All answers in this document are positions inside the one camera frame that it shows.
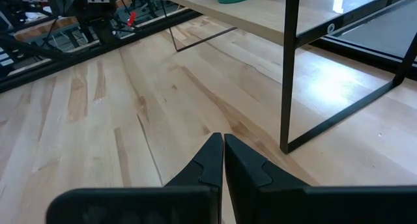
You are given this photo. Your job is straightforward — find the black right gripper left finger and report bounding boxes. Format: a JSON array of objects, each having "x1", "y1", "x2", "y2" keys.
[{"x1": 164, "y1": 132, "x2": 224, "y2": 224}]

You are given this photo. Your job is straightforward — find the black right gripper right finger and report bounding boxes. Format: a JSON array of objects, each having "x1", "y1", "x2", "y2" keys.
[{"x1": 223, "y1": 133, "x2": 309, "y2": 224}]

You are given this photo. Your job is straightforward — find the wooden shelf with black legs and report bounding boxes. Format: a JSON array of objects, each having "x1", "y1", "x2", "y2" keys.
[{"x1": 158, "y1": 0, "x2": 417, "y2": 155}]

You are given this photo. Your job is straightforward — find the black aluminium table frame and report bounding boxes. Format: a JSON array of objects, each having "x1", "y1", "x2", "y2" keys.
[{"x1": 0, "y1": 7, "x2": 417, "y2": 94}]

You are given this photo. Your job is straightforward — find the red cable connector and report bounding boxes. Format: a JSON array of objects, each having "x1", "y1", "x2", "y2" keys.
[{"x1": 126, "y1": 10, "x2": 137, "y2": 27}]

